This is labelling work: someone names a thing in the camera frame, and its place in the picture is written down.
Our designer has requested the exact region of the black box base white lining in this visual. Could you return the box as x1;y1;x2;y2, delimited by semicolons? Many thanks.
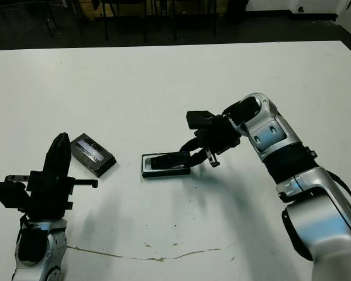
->
141;152;191;179

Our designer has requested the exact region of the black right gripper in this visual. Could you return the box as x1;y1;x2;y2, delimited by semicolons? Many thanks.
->
180;116;242;169

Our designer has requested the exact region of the black waste bin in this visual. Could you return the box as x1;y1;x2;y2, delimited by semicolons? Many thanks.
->
226;0;249;26

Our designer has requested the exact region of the black wrist camera block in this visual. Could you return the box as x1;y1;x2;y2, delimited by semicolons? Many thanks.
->
0;181;29;209
185;110;216;130

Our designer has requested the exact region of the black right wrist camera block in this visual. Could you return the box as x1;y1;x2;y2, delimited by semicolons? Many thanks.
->
185;110;216;130

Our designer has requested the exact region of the black box lid shiny print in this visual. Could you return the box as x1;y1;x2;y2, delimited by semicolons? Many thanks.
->
70;133;118;178

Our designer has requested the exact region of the grey chair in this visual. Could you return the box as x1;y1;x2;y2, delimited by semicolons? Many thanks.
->
42;0;85;37

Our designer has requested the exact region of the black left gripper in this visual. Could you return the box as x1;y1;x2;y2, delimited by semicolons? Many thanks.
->
5;133;99;219

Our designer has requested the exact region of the black camera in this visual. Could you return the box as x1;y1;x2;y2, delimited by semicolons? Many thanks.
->
150;151;191;170

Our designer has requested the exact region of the black left wrist camera block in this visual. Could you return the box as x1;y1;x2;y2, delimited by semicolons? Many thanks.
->
0;181;29;209

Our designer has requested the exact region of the black mesh chair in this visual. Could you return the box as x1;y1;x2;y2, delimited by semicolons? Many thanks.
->
172;0;218;40
102;0;149;43

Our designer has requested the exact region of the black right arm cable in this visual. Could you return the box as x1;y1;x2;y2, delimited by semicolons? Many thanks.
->
327;171;351;211

